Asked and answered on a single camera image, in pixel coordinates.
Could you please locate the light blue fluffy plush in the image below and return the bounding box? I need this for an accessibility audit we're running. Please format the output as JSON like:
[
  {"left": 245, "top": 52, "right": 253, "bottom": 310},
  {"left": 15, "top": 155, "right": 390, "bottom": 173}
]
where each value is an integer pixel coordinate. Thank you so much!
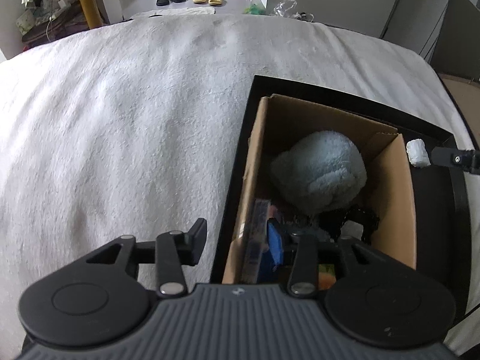
[{"left": 270, "top": 131, "right": 367, "bottom": 215}]

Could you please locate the green plastic bag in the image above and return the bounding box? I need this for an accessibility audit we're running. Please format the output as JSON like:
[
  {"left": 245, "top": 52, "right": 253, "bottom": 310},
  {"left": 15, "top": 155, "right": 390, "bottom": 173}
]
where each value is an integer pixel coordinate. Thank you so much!
[{"left": 243, "top": 2, "right": 267, "bottom": 16}]

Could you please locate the black shallow tray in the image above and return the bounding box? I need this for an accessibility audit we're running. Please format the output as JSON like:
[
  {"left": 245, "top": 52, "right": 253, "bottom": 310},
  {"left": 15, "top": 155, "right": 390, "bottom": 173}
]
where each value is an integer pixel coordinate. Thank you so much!
[{"left": 209, "top": 75, "right": 473, "bottom": 318}]

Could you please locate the white fluffy blanket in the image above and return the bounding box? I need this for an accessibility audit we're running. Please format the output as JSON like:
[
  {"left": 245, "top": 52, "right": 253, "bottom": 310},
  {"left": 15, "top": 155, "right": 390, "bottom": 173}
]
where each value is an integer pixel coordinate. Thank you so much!
[{"left": 1, "top": 15, "right": 473, "bottom": 359}]

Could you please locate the brown cardboard box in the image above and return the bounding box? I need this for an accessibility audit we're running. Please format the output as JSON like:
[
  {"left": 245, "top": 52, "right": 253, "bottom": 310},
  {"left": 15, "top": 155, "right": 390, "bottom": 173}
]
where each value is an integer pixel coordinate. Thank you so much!
[{"left": 221, "top": 94, "right": 416, "bottom": 284}]

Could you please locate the yellow-framed cluttered shelf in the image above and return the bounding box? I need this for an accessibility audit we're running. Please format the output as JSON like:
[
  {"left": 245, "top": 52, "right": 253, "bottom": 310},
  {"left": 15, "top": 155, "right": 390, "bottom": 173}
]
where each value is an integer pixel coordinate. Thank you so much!
[{"left": 16, "top": 0, "right": 105, "bottom": 49}]

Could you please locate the clear plastic bag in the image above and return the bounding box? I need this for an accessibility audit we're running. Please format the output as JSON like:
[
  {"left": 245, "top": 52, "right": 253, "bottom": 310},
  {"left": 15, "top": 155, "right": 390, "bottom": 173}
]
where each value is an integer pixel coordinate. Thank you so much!
[{"left": 271, "top": 0, "right": 297, "bottom": 18}]

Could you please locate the white crumpled paper wad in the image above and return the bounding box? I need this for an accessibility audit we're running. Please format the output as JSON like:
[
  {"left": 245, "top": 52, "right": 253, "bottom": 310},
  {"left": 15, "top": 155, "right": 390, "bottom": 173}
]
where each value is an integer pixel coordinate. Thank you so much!
[{"left": 340, "top": 220, "right": 364, "bottom": 241}]

